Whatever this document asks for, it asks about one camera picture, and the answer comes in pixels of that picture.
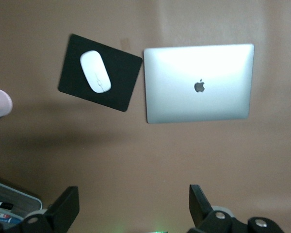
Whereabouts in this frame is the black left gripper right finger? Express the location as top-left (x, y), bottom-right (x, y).
top-left (187, 184), bottom-right (286, 233)

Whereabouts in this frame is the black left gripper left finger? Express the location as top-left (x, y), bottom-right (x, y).
top-left (0, 185), bottom-right (81, 233)

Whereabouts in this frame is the silver laptop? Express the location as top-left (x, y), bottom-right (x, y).
top-left (143, 43), bottom-right (256, 125)

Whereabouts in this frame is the blue capped whiteboard marker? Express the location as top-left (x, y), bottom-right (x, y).
top-left (0, 213), bottom-right (23, 224)

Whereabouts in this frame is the black capped whiteboard marker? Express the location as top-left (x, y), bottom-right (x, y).
top-left (0, 199), bottom-right (15, 211)

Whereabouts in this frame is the grey mesh organizer tray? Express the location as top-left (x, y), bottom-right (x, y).
top-left (0, 173), bottom-right (43, 233)

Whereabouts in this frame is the translucent pink pen cup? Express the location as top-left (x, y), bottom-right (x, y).
top-left (0, 88), bottom-right (14, 122)

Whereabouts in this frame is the white computer mouse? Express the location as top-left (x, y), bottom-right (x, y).
top-left (80, 50), bottom-right (112, 94)

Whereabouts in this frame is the black mouse pad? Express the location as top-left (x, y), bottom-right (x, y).
top-left (57, 33), bottom-right (144, 113)

